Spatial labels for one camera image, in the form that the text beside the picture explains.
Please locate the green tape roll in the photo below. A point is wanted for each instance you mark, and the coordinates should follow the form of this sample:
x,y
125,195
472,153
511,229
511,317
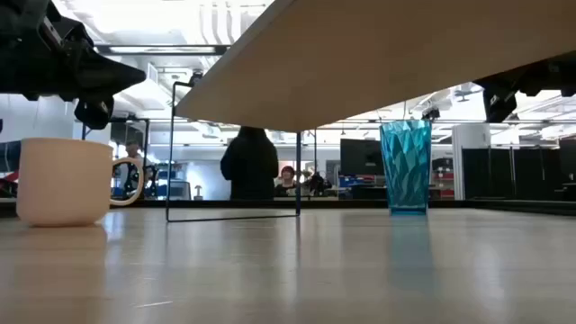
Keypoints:
x,y
405,171

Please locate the blue storage bins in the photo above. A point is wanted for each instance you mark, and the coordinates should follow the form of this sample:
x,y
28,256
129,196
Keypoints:
x,y
360,181

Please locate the white pillar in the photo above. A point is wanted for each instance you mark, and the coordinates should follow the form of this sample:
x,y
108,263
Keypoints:
x,y
470,157

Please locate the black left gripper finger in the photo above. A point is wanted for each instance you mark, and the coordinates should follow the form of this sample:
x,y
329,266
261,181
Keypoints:
x,y
108,76
94,112

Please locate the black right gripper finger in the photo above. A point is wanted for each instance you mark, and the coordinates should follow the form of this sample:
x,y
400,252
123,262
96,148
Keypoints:
x,y
499,103
501,80

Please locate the black table frame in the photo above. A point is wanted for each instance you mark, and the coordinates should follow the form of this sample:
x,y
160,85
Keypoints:
x,y
360,204

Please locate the seated person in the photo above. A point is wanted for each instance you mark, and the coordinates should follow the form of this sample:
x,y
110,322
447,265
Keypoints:
x,y
286,182

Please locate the person at workbench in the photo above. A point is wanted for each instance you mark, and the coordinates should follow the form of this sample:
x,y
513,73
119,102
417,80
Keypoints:
x,y
133,155

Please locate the black wall screen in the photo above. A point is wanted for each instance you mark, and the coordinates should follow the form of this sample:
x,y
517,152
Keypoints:
x,y
9,157

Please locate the black computer monitor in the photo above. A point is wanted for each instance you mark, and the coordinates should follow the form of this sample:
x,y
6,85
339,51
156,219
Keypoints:
x,y
360,157

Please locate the shelf with red boxes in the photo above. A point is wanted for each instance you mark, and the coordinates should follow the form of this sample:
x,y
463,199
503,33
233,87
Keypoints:
x,y
443,177

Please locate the black ceiling camera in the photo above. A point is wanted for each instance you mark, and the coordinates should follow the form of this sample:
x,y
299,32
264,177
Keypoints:
x,y
195,78
430,114

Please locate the small white desk lamp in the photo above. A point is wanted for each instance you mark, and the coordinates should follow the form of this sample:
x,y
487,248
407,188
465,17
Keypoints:
x,y
198,192

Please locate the black partition wall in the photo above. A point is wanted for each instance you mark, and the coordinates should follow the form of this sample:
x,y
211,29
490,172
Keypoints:
x,y
517,173

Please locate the standing person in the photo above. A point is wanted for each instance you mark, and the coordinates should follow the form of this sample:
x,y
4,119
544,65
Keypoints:
x,y
249,166

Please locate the pale orange mug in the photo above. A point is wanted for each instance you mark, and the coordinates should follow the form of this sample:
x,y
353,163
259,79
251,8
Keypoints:
x,y
63,180

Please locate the black background robot arm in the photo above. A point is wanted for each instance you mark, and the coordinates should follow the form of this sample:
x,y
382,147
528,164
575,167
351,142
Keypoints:
x,y
317,184

